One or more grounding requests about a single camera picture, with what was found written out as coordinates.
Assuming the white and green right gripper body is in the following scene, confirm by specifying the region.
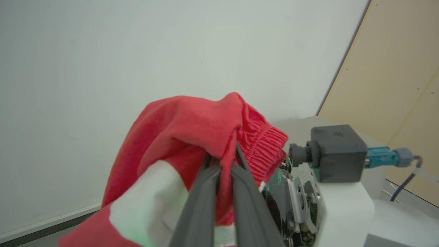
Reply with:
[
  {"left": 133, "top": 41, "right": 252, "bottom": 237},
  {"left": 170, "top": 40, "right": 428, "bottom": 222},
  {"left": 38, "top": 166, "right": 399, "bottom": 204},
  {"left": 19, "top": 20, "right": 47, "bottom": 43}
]
[{"left": 262, "top": 151, "right": 375, "bottom": 247}]

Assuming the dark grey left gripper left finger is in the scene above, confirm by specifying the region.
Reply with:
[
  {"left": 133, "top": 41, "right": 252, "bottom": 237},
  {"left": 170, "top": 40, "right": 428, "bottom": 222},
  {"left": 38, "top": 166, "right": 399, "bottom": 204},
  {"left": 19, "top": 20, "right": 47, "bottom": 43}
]
[{"left": 169, "top": 153, "right": 222, "bottom": 247}]

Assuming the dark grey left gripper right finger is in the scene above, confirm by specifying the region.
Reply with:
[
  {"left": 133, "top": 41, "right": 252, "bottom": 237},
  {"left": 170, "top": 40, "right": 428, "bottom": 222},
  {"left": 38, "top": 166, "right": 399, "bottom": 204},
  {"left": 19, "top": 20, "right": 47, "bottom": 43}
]
[{"left": 230, "top": 142, "right": 286, "bottom": 247}]

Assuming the red and white garment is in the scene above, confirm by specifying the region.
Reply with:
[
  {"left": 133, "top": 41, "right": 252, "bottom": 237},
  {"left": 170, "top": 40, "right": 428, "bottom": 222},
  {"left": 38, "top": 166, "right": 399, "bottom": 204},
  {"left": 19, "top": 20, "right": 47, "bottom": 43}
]
[{"left": 58, "top": 92, "right": 289, "bottom": 247}]

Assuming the beige wooden panel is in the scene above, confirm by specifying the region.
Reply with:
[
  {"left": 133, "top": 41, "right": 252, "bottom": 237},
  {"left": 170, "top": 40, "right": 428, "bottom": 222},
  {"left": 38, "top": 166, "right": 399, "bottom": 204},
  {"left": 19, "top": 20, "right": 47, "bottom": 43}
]
[{"left": 317, "top": 0, "right": 439, "bottom": 208}]

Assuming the dark skirting board with white edge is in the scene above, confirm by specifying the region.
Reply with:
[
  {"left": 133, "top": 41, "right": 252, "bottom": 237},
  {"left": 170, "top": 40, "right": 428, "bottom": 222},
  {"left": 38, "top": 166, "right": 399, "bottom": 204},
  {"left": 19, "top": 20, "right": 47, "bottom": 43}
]
[{"left": 0, "top": 202, "right": 103, "bottom": 247}]

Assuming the dark grey wrist camera box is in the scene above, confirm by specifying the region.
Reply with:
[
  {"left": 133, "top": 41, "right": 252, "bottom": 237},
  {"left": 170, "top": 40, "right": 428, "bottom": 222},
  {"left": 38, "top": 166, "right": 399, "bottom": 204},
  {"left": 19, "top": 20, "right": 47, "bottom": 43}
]
[{"left": 289, "top": 124, "right": 368, "bottom": 183}]

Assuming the teal cable connector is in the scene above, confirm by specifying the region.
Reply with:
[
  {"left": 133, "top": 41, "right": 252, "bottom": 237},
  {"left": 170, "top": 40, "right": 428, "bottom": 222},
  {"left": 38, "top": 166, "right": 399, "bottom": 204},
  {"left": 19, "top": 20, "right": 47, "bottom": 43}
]
[{"left": 364, "top": 146, "right": 416, "bottom": 169}]

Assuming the thin dark camera cable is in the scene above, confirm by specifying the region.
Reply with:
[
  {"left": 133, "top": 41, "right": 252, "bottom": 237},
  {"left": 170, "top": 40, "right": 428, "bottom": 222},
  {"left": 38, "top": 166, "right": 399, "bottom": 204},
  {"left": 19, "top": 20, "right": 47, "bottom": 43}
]
[{"left": 390, "top": 155, "right": 423, "bottom": 202}]

